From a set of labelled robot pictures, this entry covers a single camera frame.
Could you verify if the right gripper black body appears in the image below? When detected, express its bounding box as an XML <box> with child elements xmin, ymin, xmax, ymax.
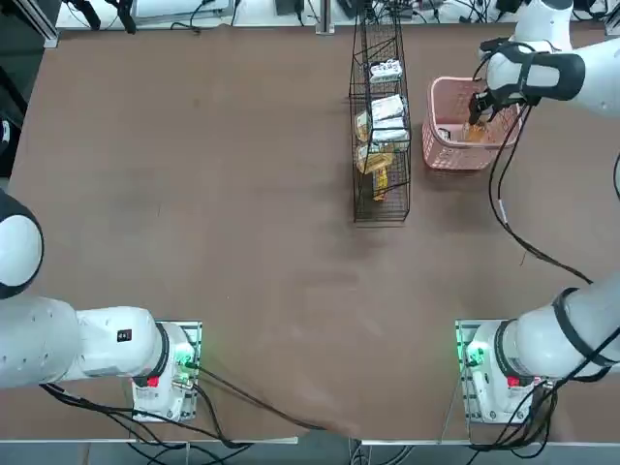
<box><xmin>472</xmin><ymin>89</ymin><xmax>511</xmax><ymax>110</ymax></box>

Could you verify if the pink plastic basket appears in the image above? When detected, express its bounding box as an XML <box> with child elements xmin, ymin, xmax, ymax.
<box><xmin>419</xmin><ymin>76</ymin><xmax>525</xmax><ymax>171</ymax></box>

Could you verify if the white snack packet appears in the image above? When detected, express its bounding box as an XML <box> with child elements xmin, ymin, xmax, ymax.
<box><xmin>371</xmin><ymin>117</ymin><xmax>409</xmax><ymax>143</ymax></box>
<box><xmin>370</xmin><ymin>94</ymin><xmax>408</xmax><ymax>122</ymax></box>

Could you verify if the yellow biscuit box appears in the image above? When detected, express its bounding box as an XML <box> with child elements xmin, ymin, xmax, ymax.
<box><xmin>370</xmin><ymin>163</ymin><xmax>393</xmax><ymax>202</ymax></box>

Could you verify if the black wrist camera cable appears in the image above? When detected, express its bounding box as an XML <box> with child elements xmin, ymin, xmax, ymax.
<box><xmin>487</xmin><ymin>41</ymin><xmax>595</xmax><ymax>287</ymax></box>

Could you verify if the black wire shelf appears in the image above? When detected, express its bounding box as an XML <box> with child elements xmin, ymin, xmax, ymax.
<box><xmin>348</xmin><ymin>18</ymin><xmax>414</xmax><ymax>224</ymax></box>

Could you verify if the aluminium frame post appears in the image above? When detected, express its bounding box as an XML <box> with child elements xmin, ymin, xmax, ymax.
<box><xmin>42</xmin><ymin>0</ymin><xmax>60</xmax><ymax>48</ymax></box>
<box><xmin>315</xmin><ymin>0</ymin><xmax>336</xmax><ymax>36</ymax></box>

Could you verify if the black base cable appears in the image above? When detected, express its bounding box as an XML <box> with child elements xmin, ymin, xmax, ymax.
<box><xmin>191</xmin><ymin>362</ymin><xmax>350</xmax><ymax>435</ymax></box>

